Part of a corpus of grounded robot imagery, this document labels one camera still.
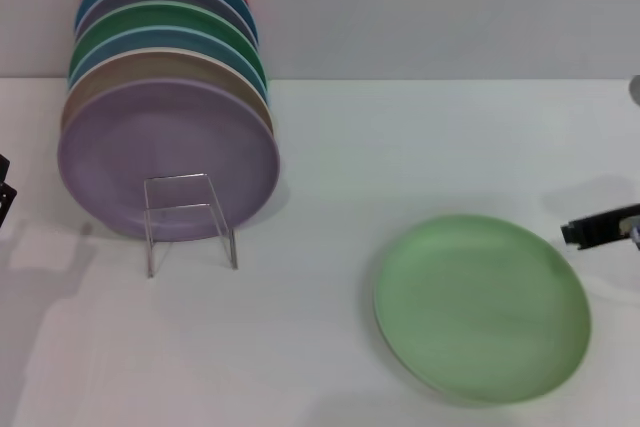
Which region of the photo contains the light green plate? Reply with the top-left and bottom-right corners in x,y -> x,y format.
372,213 -> 594,406

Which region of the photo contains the clear acrylic plate rack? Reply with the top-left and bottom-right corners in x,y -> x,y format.
143,172 -> 240,279

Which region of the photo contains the dark green plate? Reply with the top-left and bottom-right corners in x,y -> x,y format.
68,0 -> 266,83

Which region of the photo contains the light blue plate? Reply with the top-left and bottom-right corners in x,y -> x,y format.
67,25 -> 271,98

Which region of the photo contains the lilac plate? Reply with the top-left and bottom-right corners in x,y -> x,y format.
57,77 -> 281,242

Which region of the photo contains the tan plate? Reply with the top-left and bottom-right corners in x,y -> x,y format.
60,46 -> 275,133

